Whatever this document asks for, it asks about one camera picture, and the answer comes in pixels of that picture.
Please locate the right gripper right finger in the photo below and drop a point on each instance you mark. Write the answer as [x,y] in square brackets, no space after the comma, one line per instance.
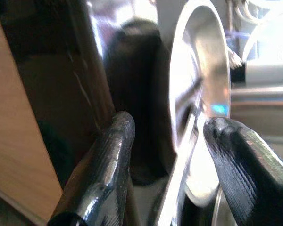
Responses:
[250,176]

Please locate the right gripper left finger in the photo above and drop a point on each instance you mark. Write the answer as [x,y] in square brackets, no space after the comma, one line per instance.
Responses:
[108,164]

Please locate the large steel bowl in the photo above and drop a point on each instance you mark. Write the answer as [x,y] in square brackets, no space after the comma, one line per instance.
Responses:
[210,70]

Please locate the brown wood cabinet door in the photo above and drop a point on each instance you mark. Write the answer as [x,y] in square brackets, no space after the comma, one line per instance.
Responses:
[14,117]

